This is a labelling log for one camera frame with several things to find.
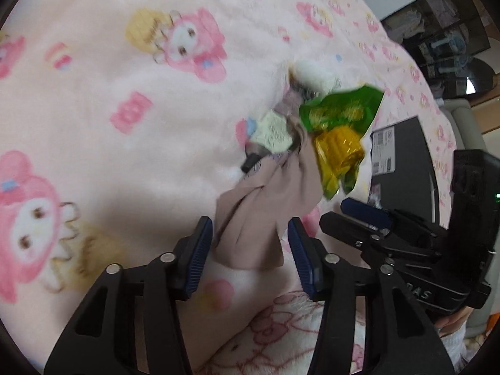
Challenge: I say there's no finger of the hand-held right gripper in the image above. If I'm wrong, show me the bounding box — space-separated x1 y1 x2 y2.
341 198 448 243
319 212 391 260

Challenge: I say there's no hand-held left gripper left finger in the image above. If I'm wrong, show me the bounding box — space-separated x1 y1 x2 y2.
44 216 213 375

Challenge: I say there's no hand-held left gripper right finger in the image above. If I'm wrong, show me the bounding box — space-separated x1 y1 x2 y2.
287 217 456 375

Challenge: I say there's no beige cloth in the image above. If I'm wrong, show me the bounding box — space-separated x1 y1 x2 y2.
214 125 325 270

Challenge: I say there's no black cardboard box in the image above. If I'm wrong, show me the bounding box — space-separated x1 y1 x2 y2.
369 116 444 229

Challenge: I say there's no yellow pineapple candy packet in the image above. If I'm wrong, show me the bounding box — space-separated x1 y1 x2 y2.
312 127 366 201

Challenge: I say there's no green cartoon snack packet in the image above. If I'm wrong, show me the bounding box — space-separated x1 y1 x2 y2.
299 85 385 133

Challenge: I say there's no white label card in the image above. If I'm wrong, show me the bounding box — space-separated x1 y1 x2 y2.
240 110 294 174

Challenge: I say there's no person's right hand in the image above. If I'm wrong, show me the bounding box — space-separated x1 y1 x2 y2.
435 307 469 338

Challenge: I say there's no white pink-print fleece clothing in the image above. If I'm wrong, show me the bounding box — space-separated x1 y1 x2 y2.
193 287 469 375

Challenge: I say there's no beige padded headboard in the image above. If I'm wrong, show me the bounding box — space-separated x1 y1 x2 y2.
441 97 500 157

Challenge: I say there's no pink cartoon printed blanket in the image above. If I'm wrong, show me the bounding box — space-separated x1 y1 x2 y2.
0 0 459 375

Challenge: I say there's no dark glass wardrobe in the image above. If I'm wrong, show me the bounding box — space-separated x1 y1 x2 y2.
381 0 500 98

